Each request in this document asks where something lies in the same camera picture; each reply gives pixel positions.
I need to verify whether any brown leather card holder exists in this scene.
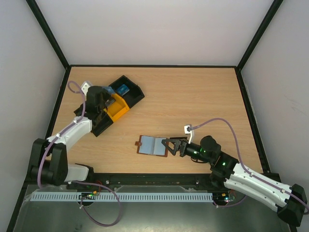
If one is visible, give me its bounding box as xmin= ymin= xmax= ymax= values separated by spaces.
xmin=135 ymin=135 xmax=168 ymax=157

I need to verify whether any blue vip card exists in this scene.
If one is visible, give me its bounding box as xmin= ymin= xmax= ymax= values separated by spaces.
xmin=102 ymin=86 xmax=115 ymax=95

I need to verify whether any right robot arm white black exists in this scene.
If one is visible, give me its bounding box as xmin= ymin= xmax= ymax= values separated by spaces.
xmin=162 ymin=135 xmax=308 ymax=227

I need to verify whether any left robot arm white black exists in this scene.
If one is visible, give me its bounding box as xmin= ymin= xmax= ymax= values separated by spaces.
xmin=27 ymin=86 xmax=115 ymax=186

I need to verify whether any black plastic bin near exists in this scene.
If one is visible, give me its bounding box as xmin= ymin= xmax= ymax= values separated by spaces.
xmin=83 ymin=106 xmax=113 ymax=137

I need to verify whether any black plastic bin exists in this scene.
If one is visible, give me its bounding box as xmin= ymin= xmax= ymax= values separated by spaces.
xmin=83 ymin=106 xmax=113 ymax=137
xmin=109 ymin=75 xmax=145 ymax=108

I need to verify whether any yellow plastic bin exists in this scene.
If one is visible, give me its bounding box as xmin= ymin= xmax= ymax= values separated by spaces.
xmin=104 ymin=93 xmax=130 ymax=122

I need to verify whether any black plastic bin far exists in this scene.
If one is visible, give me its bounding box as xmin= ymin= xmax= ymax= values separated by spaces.
xmin=109 ymin=75 xmax=145 ymax=108

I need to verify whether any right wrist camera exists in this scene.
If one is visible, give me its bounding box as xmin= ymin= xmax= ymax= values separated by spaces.
xmin=184 ymin=124 xmax=195 ymax=144

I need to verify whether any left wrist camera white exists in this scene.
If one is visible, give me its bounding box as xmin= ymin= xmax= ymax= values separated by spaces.
xmin=81 ymin=81 xmax=92 ymax=95

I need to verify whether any purple cable right base loop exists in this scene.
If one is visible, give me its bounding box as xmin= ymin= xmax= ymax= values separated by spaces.
xmin=212 ymin=193 xmax=248 ymax=209

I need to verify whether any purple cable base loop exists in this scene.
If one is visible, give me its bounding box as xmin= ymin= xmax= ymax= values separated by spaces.
xmin=212 ymin=193 xmax=248 ymax=209
xmin=74 ymin=181 xmax=121 ymax=227

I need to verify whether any purple cable left base loop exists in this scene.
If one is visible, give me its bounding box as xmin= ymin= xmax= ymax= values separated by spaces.
xmin=74 ymin=181 xmax=121 ymax=227

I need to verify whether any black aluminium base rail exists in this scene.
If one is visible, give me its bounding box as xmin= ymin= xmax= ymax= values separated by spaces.
xmin=23 ymin=172 xmax=281 ymax=194

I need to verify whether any light blue slotted cable duct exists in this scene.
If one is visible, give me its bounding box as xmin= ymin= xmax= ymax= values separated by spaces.
xmin=30 ymin=192 xmax=213 ymax=203

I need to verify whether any black frame post left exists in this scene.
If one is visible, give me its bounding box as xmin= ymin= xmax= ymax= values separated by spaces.
xmin=25 ymin=0 xmax=70 ymax=71

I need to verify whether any black frame post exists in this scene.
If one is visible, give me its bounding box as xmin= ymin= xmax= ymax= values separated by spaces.
xmin=25 ymin=0 xmax=70 ymax=71
xmin=237 ymin=0 xmax=283 ymax=71

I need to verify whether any black frame post right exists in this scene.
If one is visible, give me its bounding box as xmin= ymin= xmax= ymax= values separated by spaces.
xmin=237 ymin=0 xmax=283 ymax=71

